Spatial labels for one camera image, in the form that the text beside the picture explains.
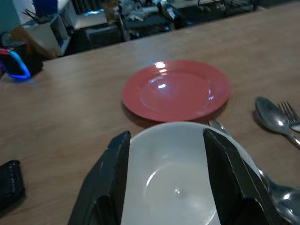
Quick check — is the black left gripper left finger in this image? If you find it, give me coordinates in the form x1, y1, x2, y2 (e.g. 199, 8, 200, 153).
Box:
67, 130, 131, 225

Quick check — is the red plate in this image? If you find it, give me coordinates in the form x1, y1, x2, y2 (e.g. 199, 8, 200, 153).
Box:
121, 60, 232, 122

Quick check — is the black box with blue light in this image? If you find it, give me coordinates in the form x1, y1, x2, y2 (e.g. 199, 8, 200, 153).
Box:
0, 42, 44, 83

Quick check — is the silver fork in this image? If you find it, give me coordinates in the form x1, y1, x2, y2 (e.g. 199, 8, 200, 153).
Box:
278, 101, 300, 132

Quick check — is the white bowl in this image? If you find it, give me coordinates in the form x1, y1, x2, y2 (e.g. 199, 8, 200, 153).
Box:
120, 121, 265, 225

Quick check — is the large silver spoon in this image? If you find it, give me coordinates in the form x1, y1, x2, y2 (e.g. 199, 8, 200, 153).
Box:
209, 119, 300, 225

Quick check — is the black fabric pouch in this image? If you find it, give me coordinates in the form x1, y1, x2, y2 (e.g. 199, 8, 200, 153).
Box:
0, 160, 26, 211

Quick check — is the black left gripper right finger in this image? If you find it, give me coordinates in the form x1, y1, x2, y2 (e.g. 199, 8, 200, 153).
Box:
203, 128, 287, 225

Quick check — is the white utensil holder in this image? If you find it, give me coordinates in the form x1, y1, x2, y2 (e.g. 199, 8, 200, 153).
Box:
22, 9, 71, 57

